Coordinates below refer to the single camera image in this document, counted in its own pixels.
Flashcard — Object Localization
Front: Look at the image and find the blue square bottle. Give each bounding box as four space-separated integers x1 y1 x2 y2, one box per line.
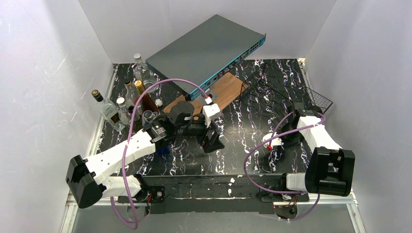
142 110 171 155

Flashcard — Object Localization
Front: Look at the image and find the gold capped wine bottle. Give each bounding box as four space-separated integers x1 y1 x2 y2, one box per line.
134 80 160 113

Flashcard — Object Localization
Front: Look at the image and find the silver capped dark wine bottle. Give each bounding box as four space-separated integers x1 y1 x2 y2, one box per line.
128 106 143 133

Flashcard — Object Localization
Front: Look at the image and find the clear silver capped bottle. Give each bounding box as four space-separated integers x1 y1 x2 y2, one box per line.
116 97 131 126

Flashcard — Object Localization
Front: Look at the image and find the clear gold label liquor bottle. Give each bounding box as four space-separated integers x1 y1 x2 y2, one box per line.
91 90 124 132

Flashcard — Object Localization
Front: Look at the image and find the clear bottle black gold label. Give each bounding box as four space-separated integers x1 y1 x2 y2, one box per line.
124 80 139 104

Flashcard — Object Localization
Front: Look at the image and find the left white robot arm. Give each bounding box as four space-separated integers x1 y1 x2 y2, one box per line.
66 101 224 209

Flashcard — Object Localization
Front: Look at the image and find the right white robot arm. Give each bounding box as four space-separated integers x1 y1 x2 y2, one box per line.
279 102 355 197

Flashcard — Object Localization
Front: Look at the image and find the clear round glass bottle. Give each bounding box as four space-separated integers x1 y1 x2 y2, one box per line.
134 53 157 88

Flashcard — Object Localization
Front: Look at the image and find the white plastic faucet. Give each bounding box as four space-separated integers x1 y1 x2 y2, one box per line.
155 99 163 108

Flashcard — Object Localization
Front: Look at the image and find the wooden board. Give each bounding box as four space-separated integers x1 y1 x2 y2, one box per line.
163 73 244 114

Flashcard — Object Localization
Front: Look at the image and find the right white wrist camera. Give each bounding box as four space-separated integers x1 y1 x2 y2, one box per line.
262 133 284 151

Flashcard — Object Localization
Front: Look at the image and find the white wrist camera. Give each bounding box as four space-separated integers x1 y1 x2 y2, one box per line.
262 133 284 151
202 103 222 128

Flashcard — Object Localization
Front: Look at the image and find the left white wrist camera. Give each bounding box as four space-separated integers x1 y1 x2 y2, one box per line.
202 103 222 128

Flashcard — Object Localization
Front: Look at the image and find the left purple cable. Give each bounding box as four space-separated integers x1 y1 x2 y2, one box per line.
110 78 213 231

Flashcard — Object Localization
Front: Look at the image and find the black wire wine rack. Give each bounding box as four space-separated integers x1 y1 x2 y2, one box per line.
239 62 333 119

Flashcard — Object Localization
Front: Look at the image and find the teal network switch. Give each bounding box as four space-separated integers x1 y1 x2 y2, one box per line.
146 15 266 90

